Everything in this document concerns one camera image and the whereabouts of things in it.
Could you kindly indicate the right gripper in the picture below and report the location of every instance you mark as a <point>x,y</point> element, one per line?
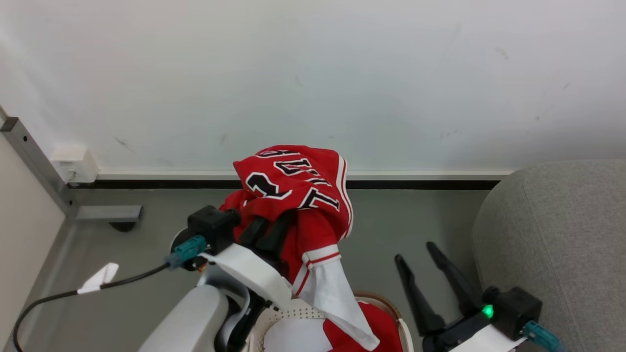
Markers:
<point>469,335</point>

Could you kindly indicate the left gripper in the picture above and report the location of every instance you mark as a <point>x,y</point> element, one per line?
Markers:
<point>254,274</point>

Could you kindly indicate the red basketball jersey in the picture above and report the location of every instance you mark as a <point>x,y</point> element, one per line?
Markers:
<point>313,230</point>

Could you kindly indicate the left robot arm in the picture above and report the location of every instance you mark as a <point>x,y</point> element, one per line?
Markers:
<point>188,318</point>

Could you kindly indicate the white laundry basket brown rim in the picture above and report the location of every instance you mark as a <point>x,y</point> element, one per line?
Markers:
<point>293,313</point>

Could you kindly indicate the grey fabric sofa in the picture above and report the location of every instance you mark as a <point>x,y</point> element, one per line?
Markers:
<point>562,244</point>

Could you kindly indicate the black round foot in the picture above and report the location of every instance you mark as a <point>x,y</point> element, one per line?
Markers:
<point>122,226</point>

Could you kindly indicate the grey metal foot bar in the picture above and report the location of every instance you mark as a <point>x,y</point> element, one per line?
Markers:
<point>108,212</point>

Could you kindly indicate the beige partition panel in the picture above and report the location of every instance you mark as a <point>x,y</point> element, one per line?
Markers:
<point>24,234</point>

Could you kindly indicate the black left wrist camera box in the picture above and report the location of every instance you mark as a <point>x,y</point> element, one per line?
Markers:
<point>212,225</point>

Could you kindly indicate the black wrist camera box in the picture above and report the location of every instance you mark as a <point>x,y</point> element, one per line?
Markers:
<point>212,225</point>
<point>516,308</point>

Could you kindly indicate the teal connector of left camera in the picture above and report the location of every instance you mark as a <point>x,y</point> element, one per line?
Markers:
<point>188,249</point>

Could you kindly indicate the teal connector of camera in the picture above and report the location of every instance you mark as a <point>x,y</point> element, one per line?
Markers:
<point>540,337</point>
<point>188,249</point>

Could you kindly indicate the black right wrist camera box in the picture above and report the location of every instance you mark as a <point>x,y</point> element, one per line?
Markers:
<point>516,308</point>

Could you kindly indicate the teal connector of right camera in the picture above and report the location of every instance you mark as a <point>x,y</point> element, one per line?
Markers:
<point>540,337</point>

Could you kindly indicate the white wall socket box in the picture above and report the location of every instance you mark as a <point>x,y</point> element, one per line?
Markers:
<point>73,164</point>

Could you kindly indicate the grey metal partition post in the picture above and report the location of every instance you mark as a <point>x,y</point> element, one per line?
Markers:
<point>34,159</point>

